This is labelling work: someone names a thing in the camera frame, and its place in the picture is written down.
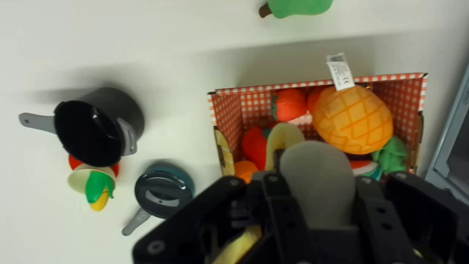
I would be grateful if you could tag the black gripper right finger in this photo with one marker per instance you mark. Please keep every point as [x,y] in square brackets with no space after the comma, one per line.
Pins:
[407,221]

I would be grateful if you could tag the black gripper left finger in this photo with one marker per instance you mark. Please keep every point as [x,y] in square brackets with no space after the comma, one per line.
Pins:
[205,226]

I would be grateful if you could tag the yellow banana plush toy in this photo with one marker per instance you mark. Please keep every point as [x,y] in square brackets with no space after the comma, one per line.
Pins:
[280,137]

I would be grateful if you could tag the dark grey toy pan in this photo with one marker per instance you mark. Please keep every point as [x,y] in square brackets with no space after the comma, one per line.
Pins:
[160,191]

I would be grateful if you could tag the light blue toy oven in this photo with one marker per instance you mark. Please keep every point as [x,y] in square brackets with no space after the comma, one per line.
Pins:
[450,163]

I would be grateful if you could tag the red tomato plush toy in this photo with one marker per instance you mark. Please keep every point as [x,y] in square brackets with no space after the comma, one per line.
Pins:
[254,147]

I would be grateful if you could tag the orange pineapple plush toy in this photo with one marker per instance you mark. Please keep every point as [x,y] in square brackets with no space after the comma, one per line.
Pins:
[355,121]

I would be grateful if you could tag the red checkered cardboard box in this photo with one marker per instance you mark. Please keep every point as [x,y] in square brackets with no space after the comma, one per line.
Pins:
[235,111]

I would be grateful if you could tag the black toy pot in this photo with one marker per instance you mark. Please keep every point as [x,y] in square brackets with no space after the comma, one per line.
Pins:
[97,128]

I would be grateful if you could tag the red strawberry plush toy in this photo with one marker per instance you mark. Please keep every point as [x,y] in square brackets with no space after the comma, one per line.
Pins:
[289,105]

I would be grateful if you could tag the green pear plush toy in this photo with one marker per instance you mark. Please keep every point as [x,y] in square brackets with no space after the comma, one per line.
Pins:
[287,8]

